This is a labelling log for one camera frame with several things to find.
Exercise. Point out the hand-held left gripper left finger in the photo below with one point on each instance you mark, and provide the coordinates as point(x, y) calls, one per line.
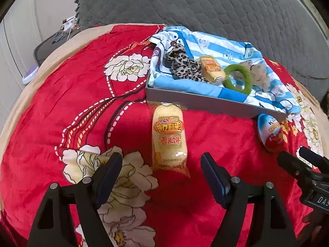
point(109, 177)

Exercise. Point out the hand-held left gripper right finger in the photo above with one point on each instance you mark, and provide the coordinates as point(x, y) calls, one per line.
point(214, 180)

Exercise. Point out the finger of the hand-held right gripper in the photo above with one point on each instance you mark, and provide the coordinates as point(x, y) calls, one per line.
point(312, 156)
point(291, 162)

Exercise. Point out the blue red egg-shaped candy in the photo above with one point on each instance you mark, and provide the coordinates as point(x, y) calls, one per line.
point(270, 133)

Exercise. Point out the yellow rice cracker packet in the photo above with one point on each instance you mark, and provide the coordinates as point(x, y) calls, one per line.
point(210, 68)
point(168, 139)

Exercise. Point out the grey cardboard box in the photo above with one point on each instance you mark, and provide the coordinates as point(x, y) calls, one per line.
point(205, 105)

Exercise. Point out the beige plush toy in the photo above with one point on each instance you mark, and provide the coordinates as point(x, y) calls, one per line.
point(259, 69)

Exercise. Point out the leopard print cloth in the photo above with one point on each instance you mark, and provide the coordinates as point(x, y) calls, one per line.
point(185, 67)

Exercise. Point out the person's right hand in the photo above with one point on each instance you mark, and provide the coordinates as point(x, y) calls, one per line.
point(314, 223)

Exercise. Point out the red floral blanket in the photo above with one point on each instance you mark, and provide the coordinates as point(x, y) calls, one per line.
point(77, 95)

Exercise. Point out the purple white round device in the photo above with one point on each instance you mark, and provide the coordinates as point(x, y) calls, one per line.
point(29, 75)

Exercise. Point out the blue striped cartoon cloth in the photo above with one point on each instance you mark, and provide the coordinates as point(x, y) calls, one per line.
point(218, 46)

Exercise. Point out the dark grey stool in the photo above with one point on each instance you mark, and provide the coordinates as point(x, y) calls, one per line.
point(46, 49)

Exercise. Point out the white wardrobe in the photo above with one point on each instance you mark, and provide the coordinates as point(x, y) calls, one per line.
point(20, 30)

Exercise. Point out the grey quilted cover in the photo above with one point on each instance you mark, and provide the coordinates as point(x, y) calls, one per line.
point(205, 5)

